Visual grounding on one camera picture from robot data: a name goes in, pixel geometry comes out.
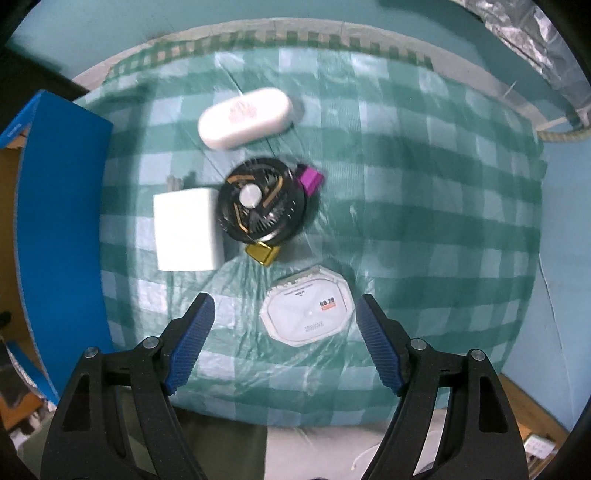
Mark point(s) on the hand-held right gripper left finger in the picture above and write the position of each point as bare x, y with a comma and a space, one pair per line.
191, 341

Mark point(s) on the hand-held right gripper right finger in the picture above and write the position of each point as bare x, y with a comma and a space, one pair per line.
378, 346

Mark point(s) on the white octagonal package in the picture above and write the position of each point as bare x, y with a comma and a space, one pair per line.
307, 307

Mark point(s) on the white charger adapter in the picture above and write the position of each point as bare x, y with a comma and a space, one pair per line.
187, 230

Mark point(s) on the gold metal clip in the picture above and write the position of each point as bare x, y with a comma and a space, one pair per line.
262, 253

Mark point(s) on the black round cooling fan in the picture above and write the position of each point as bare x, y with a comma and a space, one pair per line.
265, 203

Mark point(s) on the blue cardboard box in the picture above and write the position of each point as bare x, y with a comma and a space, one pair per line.
64, 221

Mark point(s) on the purple plastic clip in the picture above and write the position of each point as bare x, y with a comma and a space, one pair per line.
310, 179

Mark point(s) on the white oval case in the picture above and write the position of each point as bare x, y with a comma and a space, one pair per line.
244, 119

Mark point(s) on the teal checked plastic tablecloth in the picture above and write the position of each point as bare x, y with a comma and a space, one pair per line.
415, 207

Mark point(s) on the wooden furniture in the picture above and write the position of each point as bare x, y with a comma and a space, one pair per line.
531, 410

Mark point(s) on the green beige checked cloth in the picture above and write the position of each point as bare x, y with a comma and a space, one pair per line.
277, 39

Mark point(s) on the silver plastic curtain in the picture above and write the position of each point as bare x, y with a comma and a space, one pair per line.
535, 37

